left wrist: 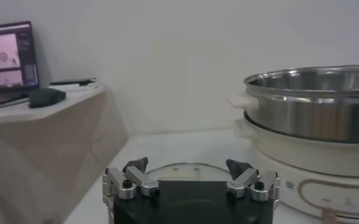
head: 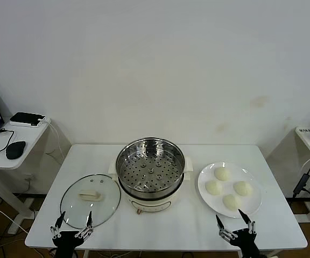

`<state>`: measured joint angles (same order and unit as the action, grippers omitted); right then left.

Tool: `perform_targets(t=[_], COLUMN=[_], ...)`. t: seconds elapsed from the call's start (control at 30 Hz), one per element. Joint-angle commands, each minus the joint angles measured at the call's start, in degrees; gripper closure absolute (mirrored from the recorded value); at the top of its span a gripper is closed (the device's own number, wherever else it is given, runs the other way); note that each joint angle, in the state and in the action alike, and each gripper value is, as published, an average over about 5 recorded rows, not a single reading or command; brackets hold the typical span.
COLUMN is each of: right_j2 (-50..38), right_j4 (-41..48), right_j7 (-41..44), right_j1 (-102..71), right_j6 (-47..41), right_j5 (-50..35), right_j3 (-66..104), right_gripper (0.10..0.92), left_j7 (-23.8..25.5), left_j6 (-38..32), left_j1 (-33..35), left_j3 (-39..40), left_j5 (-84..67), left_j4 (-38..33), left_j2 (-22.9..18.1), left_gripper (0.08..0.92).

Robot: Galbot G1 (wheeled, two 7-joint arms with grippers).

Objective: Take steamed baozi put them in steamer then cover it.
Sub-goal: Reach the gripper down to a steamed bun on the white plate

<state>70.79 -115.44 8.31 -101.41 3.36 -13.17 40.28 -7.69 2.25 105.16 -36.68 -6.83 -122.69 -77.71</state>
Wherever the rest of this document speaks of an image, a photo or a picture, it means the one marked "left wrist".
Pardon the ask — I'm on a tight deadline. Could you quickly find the black laptop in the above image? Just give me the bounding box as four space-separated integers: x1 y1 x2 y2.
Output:
0 20 41 112

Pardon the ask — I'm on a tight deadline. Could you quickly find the stainless steel steamer basket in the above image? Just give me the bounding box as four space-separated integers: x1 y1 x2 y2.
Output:
227 64 359 144

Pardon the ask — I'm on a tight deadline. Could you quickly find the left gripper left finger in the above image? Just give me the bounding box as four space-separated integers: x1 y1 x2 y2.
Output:
102 156 161 201

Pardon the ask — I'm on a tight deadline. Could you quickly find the black computer mouse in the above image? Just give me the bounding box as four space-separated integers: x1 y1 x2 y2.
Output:
28 87 67 109

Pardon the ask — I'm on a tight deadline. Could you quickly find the cream electric cooker base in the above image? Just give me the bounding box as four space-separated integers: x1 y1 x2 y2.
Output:
233 117 359 224

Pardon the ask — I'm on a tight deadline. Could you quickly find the white side desk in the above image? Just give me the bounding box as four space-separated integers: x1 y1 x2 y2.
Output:
0 79 130 224

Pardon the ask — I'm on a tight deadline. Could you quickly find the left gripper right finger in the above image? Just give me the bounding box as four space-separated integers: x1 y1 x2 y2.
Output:
226 158 281 203

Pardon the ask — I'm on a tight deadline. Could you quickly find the black smartphone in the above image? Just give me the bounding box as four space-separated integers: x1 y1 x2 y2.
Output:
49 77 98 87

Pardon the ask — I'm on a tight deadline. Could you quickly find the round glass lid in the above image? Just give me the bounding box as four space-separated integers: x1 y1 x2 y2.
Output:
144 162 232 183

